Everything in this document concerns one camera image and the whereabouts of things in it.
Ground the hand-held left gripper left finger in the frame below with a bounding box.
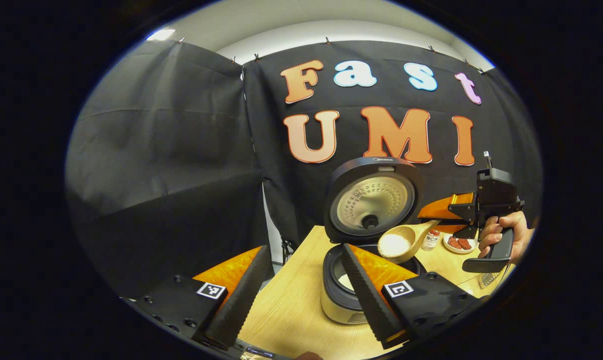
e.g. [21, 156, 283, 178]
[123, 245, 273, 351]

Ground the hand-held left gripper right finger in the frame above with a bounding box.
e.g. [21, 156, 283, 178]
[341, 243, 490, 351]

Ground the wooden spoon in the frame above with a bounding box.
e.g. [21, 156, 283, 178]
[377, 220, 441, 265]

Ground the metal wire chopstick holder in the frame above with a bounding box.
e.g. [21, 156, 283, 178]
[479, 270, 507, 291]

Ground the spoonful of white rice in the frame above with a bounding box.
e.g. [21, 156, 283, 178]
[381, 233, 411, 257]

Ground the dark grey rice cooker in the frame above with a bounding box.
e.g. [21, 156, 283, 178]
[321, 156, 426, 326]

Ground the white round plate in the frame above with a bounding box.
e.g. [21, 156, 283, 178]
[442, 232, 480, 255]

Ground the clear drink bottle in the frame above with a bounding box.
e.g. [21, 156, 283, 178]
[421, 229, 441, 251]

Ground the black backdrop cloth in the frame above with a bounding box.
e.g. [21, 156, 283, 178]
[65, 40, 543, 298]

